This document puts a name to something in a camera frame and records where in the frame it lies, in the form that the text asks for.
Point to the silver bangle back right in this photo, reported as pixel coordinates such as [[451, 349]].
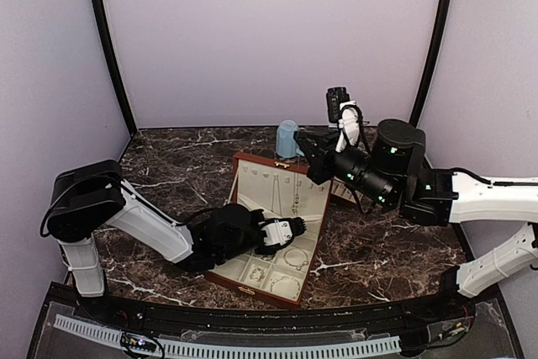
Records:
[[296, 258]]

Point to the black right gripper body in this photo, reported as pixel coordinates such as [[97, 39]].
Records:
[[377, 187]]

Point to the red jewelry box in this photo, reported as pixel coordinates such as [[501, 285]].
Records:
[[263, 183]]

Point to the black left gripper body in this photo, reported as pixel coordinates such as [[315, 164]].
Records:
[[230, 250]]

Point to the silver bangle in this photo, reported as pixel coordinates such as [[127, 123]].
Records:
[[296, 258], [286, 287]]

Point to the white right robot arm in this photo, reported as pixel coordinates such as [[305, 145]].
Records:
[[488, 200]]

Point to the silver bangle front right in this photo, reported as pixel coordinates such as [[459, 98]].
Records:
[[286, 287]]

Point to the red jewelry display tray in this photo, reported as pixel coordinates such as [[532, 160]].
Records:
[[342, 196]]

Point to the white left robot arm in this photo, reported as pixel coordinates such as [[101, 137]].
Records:
[[89, 197]]

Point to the gold crystal pendant earring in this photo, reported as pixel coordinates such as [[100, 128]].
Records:
[[257, 275]]

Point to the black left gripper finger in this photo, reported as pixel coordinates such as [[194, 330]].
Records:
[[282, 229], [270, 250]]

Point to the light blue faceted mug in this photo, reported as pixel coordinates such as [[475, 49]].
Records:
[[286, 145]]

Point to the thin chain hung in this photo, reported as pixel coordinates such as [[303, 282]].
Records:
[[296, 197]]

